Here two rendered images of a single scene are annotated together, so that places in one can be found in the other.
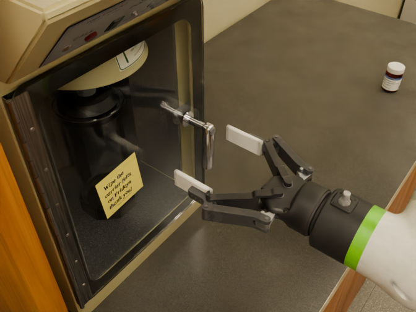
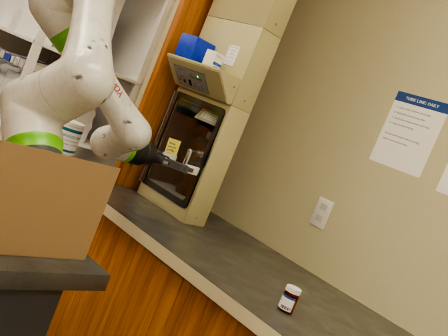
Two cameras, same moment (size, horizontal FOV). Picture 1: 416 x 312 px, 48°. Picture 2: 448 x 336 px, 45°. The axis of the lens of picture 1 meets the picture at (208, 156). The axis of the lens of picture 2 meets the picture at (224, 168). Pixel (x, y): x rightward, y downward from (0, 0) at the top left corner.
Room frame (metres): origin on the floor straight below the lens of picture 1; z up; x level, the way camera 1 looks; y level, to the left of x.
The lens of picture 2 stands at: (0.89, -1.93, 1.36)
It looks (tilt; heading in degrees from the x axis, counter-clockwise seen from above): 5 degrees down; 96
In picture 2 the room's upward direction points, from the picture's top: 22 degrees clockwise
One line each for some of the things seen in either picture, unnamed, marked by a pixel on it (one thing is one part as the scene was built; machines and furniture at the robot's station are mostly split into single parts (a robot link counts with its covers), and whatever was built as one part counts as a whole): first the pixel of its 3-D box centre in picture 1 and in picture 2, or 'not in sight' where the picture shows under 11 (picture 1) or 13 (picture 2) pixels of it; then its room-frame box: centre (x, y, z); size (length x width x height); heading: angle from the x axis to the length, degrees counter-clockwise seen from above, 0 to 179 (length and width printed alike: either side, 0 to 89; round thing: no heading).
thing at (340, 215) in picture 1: (340, 222); (135, 149); (0.41, -0.18, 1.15); 0.09 x 0.06 x 0.12; 143
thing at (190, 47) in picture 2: not in sight; (195, 50); (0.40, 0.11, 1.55); 0.10 x 0.10 x 0.09; 52
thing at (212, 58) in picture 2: not in sight; (213, 60); (0.50, 0.04, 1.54); 0.05 x 0.05 x 0.06; 60
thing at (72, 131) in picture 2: not in sight; (65, 135); (-0.06, 0.37, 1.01); 0.13 x 0.13 x 0.15
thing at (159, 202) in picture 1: (137, 158); (181, 147); (0.50, 0.10, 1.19); 0.30 x 0.01 x 0.40; 142
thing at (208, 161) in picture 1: (199, 141); (190, 161); (0.56, 0.01, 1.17); 0.05 x 0.03 x 0.10; 52
